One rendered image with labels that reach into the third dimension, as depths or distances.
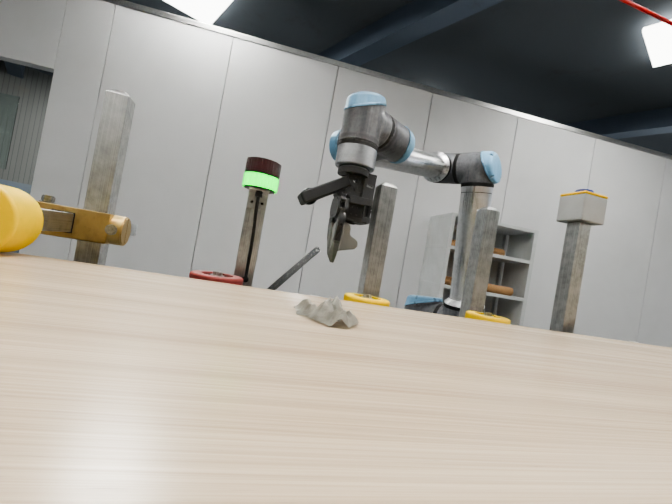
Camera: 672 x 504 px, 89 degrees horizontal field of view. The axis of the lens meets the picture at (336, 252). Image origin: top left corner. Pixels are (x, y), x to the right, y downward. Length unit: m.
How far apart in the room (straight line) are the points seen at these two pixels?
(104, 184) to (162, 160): 2.86
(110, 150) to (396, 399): 0.61
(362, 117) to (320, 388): 0.67
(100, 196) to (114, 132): 0.11
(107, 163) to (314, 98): 3.06
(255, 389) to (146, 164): 3.44
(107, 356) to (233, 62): 3.61
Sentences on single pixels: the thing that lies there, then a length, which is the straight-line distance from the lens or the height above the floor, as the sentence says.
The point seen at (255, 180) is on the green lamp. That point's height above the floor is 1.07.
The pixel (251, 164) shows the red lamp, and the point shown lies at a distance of 0.61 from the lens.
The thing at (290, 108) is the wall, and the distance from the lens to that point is 3.57.
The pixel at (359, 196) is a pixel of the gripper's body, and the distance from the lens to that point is 0.78.
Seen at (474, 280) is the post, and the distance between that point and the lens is 0.81.
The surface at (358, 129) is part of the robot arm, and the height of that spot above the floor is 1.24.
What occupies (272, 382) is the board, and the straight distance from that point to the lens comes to 0.18.
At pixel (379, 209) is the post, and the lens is 0.70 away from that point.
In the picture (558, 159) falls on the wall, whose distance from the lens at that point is 4.64.
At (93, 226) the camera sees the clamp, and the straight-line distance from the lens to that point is 0.68.
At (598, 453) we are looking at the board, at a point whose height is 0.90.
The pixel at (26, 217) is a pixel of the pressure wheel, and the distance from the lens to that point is 0.53.
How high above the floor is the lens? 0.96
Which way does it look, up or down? 1 degrees up
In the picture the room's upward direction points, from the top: 10 degrees clockwise
